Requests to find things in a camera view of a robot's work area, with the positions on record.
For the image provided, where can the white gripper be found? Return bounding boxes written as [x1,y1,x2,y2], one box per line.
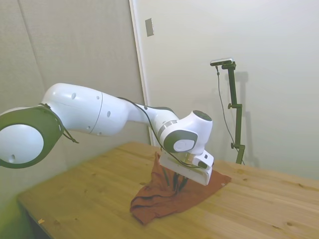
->
[159,152,212,192]

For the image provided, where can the rust red shorts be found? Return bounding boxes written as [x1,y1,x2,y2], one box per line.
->
[129,151,232,226]

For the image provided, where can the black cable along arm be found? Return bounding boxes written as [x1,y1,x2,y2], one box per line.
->
[116,96,197,169]

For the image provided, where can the black jointed camera stand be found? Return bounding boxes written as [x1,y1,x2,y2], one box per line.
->
[221,62,246,165]

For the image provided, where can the grey bar camera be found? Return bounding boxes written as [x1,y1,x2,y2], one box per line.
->
[210,58,235,67]

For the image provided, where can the white vertical wall trim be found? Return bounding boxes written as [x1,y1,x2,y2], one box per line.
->
[129,0,160,147]

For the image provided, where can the grey wall plate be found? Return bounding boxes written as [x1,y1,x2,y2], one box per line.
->
[145,17,156,37]

